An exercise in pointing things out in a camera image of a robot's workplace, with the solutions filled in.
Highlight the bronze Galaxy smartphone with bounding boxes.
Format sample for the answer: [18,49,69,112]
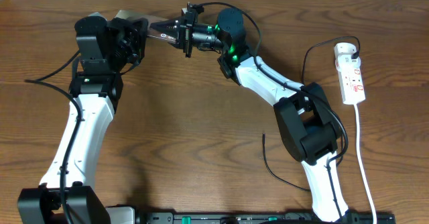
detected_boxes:
[113,9,178,44]

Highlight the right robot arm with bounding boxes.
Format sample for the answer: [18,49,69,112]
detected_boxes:
[150,3,348,222]

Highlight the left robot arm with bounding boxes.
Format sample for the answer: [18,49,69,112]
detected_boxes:
[17,13,148,223]

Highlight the white USB charger adapter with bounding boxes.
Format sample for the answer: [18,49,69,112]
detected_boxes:
[334,42,358,58]

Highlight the white power strip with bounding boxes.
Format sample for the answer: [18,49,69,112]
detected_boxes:
[335,54,365,105]

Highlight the black USB charging cable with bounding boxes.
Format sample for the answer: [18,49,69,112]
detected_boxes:
[261,36,361,192]

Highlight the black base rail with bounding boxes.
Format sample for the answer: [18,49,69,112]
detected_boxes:
[107,205,396,224]

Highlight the white power strip cord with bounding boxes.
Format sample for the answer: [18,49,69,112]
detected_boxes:
[353,103,378,224]

